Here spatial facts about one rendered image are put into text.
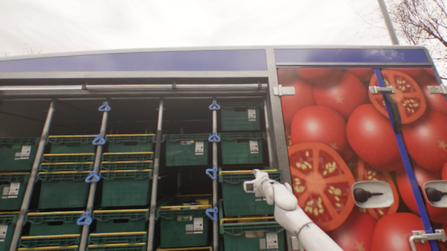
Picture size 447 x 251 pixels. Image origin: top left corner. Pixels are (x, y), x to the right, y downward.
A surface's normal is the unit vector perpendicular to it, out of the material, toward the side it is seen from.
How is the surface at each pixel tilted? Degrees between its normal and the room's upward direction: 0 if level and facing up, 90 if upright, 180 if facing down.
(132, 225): 94
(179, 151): 91
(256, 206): 100
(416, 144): 90
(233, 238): 97
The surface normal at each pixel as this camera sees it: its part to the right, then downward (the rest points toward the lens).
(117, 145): 0.04, -0.22
